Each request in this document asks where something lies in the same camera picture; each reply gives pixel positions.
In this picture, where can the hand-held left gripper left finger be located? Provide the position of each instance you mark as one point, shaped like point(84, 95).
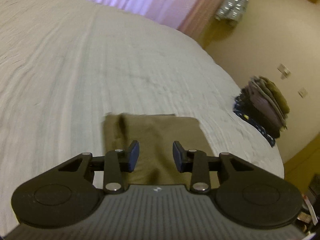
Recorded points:
point(133, 155)

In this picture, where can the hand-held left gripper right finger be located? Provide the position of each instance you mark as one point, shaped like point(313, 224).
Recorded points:
point(178, 155)

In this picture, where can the brown pants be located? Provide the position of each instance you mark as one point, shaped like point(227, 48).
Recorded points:
point(160, 132)

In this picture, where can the mixed-colour folded clothes pile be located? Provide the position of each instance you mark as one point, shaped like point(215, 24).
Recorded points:
point(262, 107)

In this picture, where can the grey striped bedspread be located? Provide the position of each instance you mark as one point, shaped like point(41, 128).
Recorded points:
point(75, 67)

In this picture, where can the dark box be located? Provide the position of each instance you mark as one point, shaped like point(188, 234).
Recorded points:
point(315, 186)

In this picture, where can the white card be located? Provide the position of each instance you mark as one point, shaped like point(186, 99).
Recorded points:
point(310, 210)

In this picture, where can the beige curtain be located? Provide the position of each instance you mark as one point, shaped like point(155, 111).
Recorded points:
point(207, 15)

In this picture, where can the crumpled silver foil object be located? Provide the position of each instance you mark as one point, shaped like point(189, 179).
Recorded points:
point(232, 6)

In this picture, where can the wall socket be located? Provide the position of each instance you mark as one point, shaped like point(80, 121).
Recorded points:
point(303, 92)
point(284, 71)

